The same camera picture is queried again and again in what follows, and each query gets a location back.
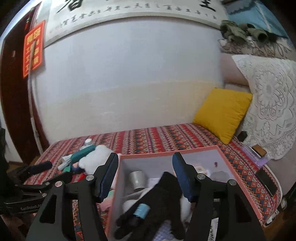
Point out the small white bottle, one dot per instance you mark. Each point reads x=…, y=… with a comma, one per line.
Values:
x=88, y=141

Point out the small brown box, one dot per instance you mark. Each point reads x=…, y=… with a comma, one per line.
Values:
x=259, y=150

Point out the green clothing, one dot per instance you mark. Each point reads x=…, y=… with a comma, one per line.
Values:
x=233, y=30

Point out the green small packet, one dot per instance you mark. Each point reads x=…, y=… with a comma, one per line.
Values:
x=66, y=169

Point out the red wall sign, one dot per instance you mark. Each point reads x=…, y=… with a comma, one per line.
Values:
x=34, y=51

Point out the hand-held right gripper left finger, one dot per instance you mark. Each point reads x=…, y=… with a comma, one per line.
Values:
x=107, y=178

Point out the teal case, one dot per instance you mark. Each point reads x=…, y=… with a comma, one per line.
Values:
x=83, y=154

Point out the dark wooden door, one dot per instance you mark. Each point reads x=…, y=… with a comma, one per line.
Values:
x=13, y=92

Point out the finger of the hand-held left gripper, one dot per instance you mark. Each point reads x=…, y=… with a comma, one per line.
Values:
x=59, y=178
x=41, y=167

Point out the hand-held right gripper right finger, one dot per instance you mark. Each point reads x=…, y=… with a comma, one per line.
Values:
x=182, y=178

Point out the silver can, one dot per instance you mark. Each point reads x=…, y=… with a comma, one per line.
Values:
x=138, y=179

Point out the small black block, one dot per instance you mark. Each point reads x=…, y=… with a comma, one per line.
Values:
x=242, y=136

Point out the orange storage box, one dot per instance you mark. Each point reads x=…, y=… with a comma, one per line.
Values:
x=231, y=173

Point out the yellow cushion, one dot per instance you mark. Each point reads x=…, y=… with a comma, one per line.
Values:
x=222, y=113

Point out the black and white shoe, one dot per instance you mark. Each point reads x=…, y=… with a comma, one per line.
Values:
x=270, y=221

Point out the blue toy figure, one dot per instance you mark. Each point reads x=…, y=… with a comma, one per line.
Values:
x=75, y=167

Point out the beige sofa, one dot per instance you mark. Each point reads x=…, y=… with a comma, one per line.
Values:
x=231, y=71

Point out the blue cloth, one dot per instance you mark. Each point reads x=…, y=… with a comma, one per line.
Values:
x=259, y=14

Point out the red patterned blanket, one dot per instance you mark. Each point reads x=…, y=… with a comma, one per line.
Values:
x=161, y=139

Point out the grey floral cloth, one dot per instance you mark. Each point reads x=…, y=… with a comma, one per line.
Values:
x=254, y=48

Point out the pink packet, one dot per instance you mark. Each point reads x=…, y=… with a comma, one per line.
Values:
x=199, y=169

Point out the pink soft pouch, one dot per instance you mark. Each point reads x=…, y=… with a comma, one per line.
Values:
x=107, y=199

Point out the white pipe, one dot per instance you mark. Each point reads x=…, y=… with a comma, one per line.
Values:
x=31, y=97

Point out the purple clear case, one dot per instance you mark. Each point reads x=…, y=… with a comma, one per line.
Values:
x=252, y=154

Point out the black knit glove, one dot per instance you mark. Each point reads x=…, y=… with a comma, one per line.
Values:
x=161, y=197

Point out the calligraphy wall scroll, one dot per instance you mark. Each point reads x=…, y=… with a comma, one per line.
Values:
x=127, y=16

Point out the white lace cloth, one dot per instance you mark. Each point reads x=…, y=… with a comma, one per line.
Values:
x=270, y=104

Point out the white fluffy plush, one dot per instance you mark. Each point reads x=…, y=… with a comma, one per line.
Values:
x=94, y=160

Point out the white crumpled wrapper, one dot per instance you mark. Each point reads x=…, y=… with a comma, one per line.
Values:
x=66, y=161

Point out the black phone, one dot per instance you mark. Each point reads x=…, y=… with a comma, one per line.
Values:
x=267, y=182

